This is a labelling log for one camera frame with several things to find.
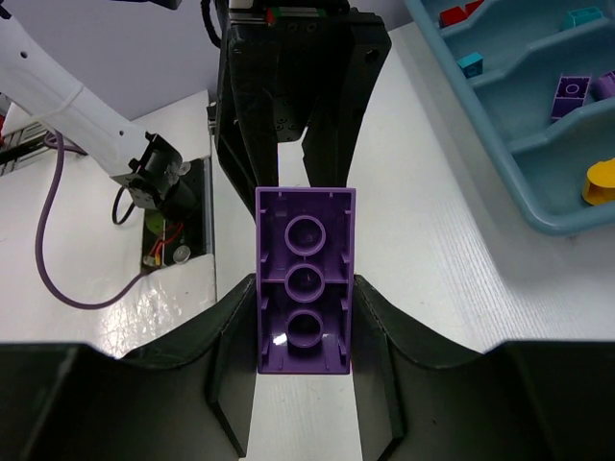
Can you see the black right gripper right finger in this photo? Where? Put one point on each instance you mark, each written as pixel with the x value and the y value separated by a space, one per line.
pixel 422 396

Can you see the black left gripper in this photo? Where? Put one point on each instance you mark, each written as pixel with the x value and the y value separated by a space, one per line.
pixel 286 65

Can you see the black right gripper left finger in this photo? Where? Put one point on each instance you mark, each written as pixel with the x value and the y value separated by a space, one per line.
pixel 187 395

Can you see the purple sloped lego brick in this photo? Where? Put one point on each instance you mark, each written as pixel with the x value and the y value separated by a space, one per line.
pixel 305 275

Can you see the small teal lego cube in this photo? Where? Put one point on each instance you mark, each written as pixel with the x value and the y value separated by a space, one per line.
pixel 471 65

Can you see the red rectangular lego brick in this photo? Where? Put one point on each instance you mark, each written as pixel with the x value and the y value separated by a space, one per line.
pixel 452 16

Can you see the red small lego brick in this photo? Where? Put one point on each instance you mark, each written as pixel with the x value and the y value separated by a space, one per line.
pixel 472 6

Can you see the orange oval flower lego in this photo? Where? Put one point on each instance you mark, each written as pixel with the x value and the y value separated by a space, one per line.
pixel 599 184

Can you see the purple round flower lego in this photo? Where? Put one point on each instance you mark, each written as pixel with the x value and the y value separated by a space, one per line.
pixel 570 94

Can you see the purple square lego plate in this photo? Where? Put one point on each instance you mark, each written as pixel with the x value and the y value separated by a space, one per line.
pixel 604 87

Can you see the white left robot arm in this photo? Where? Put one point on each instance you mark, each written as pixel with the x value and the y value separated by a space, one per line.
pixel 143 162

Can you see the teal plastic divided tray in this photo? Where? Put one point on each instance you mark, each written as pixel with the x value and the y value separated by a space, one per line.
pixel 542 163

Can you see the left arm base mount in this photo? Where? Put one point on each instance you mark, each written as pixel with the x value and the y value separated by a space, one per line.
pixel 164 243

